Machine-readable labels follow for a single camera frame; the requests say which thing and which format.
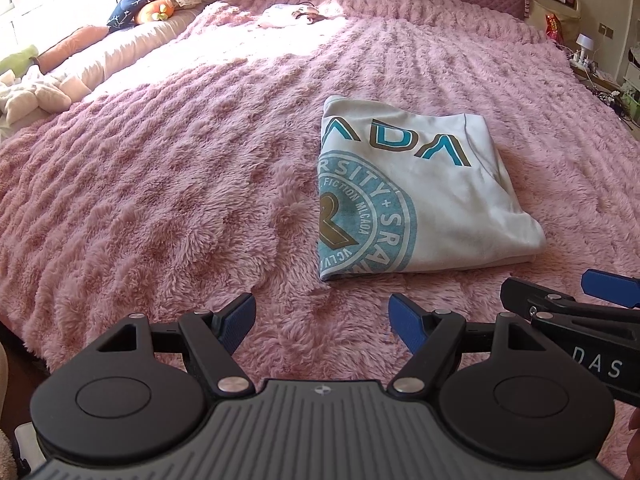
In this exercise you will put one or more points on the white printed sweatshirt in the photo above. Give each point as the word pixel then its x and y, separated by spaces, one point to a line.
pixel 450 200

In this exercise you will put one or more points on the green plush toy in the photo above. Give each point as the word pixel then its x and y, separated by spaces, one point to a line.
pixel 17 59

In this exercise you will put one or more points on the navy patterned pillow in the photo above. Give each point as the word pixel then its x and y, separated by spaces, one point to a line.
pixel 129 2

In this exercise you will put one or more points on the green basket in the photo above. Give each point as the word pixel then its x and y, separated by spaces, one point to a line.
pixel 632 105

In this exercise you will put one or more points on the pink fluffy blanket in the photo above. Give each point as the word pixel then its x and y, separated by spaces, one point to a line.
pixel 175 170

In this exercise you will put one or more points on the pink bolster pillow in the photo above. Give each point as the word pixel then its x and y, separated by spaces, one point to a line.
pixel 70 47

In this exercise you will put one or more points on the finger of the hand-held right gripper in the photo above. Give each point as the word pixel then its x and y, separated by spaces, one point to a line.
pixel 520 292
pixel 615 287

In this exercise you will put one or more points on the orange plush toy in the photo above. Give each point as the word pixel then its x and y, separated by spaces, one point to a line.
pixel 156 11

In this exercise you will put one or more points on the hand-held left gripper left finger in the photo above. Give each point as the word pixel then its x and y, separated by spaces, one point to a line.
pixel 237 321

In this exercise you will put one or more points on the wall socket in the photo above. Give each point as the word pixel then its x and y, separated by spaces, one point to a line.
pixel 606 30

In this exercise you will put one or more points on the white table lamp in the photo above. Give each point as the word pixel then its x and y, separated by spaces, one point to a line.
pixel 583 42

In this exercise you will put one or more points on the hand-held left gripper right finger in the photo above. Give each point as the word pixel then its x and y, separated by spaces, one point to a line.
pixel 407 327

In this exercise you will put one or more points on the red snack bag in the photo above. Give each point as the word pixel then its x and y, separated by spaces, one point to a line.
pixel 553 27

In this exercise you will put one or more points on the cream bedding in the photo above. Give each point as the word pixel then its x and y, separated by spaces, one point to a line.
pixel 140 42

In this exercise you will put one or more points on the white power strip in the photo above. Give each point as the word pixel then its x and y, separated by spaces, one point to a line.
pixel 584 64

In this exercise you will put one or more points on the white plush toy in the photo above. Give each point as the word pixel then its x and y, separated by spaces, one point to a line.
pixel 30 97

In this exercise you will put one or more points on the person's right hand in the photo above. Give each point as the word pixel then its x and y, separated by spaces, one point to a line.
pixel 636 445

